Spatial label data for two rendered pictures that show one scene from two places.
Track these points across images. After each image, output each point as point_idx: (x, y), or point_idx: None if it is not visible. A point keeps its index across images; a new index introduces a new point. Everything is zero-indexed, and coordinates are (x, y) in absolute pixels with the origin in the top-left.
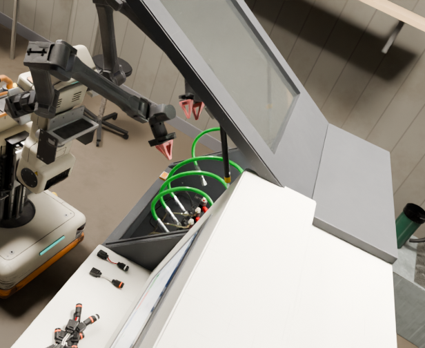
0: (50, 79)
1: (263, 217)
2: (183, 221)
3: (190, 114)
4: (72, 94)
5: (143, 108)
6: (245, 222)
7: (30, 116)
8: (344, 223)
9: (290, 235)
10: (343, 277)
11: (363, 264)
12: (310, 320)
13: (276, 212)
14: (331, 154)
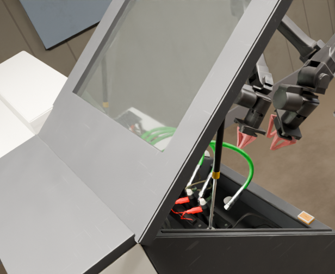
0: (284, 26)
1: (43, 88)
2: (216, 215)
3: (267, 132)
4: None
5: (253, 83)
6: (46, 80)
7: None
8: (11, 156)
9: (23, 98)
10: None
11: None
12: None
13: (40, 95)
14: (75, 192)
